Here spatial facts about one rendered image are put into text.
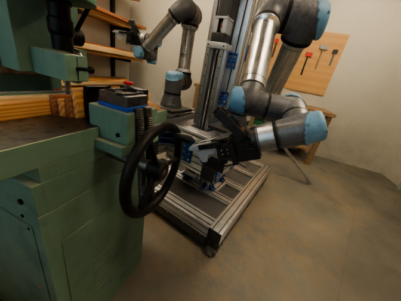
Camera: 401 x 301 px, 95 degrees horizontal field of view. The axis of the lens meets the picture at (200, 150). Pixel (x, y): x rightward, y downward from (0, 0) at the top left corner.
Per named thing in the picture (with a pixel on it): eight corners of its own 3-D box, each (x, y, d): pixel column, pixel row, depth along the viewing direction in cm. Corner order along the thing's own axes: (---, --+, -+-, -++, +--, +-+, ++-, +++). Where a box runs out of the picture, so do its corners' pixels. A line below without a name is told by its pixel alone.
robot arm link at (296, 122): (321, 128, 49) (330, 147, 42) (277, 137, 53) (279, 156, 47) (318, 101, 45) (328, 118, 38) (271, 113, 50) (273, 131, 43)
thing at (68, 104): (70, 117, 54) (68, 99, 52) (66, 116, 55) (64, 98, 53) (119, 110, 71) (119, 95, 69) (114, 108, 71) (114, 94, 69)
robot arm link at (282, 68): (249, 102, 111) (291, -13, 64) (274, 108, 109) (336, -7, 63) (247, 117, 105) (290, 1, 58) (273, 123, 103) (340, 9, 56)
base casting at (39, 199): (36, 220, 43) (28, 188, 40) (-87, 147, 59) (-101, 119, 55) (150, 154, 83) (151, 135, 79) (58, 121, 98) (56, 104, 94)
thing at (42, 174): (40, 183, 42) (37, 168, 40) (-16, 154, 47) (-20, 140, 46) (148, 137, 77) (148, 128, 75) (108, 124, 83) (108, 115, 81)
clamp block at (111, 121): (125, 146, 51) (126, 114, 47) (88, 133, 54) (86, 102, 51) (156, 134, 64) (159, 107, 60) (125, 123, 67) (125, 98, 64)
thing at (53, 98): (55, 116, 54) (52, 96, 51) (51, 114, 54) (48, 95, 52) (105, 108, 69) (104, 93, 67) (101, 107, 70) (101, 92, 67)
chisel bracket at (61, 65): (67, 87, 52) (64, 53, 49) (33, 77, 56) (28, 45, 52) (91, 86, 58) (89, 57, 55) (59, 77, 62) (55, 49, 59)
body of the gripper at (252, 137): (218, 168, 53) (261, 161, 48) (209, 140, 51) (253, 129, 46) (224, 158, 60) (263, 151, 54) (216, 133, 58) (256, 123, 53)
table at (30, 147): (30, 203, 32) (22, 173, 29) (-65, 149, 40) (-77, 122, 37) (184, 128, 85) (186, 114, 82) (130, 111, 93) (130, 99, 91)
